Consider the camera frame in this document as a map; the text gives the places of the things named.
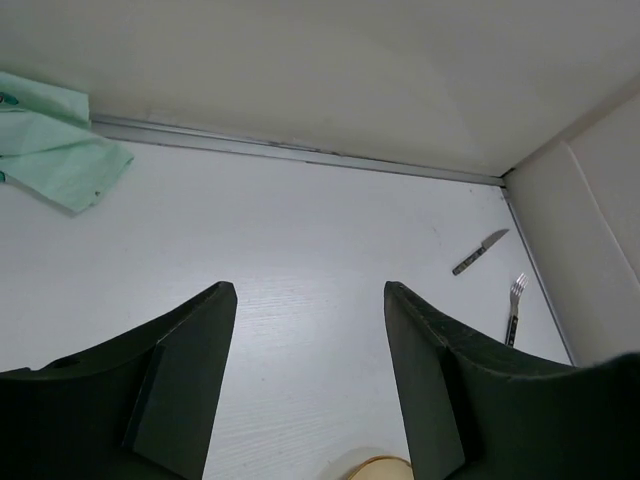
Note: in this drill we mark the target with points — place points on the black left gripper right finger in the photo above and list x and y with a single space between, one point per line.
474 408

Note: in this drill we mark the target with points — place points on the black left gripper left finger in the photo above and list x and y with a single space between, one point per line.
138 406

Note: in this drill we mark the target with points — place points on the fork dark handle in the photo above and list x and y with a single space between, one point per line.
515 294

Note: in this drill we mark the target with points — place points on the bird painted ceramic plate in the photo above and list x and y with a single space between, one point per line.
382 468

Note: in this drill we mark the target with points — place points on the steak knife dark handle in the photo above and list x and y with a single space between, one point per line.
478 252

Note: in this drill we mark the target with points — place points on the green cartoon placemat cloth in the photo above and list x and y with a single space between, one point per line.
49 148

